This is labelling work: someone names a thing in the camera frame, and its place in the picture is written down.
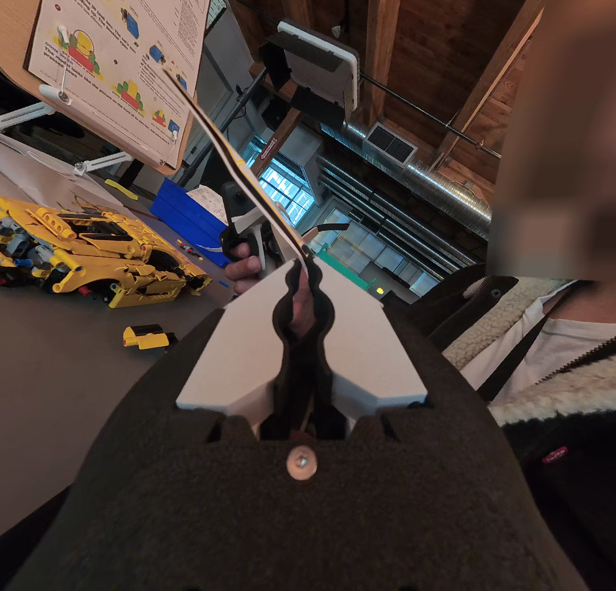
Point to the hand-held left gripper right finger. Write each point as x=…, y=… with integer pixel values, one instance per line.
x=370, y=360

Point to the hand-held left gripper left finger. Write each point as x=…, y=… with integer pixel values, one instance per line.
x=231, y=360

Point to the thin printed paper sheet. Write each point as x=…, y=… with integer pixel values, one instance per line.
x=243, y=170

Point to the yellow black brick bumper assembly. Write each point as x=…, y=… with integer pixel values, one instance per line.
x=147, y=338

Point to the yellow toy brick car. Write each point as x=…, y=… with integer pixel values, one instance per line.
x=96, y=259

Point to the grey desk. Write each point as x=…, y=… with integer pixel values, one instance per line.
x=72, y=384

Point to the white patterned paper bag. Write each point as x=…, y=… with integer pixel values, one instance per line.
x=207, y=204

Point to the loose small brick pins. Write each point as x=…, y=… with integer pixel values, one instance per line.
x=190, y=249

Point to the blue plastic bin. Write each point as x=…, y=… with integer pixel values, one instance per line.
x=178, y=211

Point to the black light stand pole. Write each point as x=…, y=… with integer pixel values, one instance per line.
x=226, y=119

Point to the yellow flat paper scrap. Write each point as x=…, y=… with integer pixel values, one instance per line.
x=120, y=189

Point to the white vent grille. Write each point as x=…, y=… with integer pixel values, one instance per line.
x=390, y=143

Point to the studio light panel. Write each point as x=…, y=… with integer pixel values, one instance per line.
x=317, y=62

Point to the white shirt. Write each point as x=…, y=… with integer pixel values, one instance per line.
x=577, y=345

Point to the dark fleece-lined jacket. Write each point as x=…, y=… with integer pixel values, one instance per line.
x=553, y=480

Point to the open instruction booklet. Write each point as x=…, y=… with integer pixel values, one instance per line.
x=38, y=177

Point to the printed instruction sheet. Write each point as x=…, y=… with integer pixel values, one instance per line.
x=120, y=38

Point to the wooden display board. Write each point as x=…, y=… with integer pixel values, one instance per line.
x=19, y=23

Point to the silver ventilation duct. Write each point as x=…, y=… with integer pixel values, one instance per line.
x=433, y=187

